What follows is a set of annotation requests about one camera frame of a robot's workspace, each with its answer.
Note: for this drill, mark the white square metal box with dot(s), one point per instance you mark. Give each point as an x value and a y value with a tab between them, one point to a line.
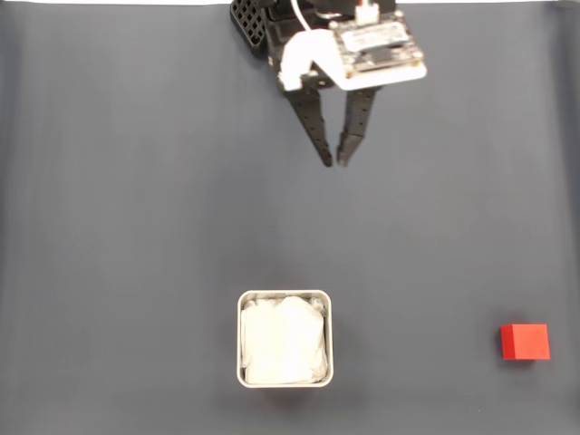
238	340

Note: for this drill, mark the dark grey table mat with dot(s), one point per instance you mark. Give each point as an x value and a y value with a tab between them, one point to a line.
136	226

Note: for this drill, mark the white crumpled tissue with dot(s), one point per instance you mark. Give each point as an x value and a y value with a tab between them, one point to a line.
281	340

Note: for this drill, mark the red cube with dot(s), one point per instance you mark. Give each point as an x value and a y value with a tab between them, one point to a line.
528	342

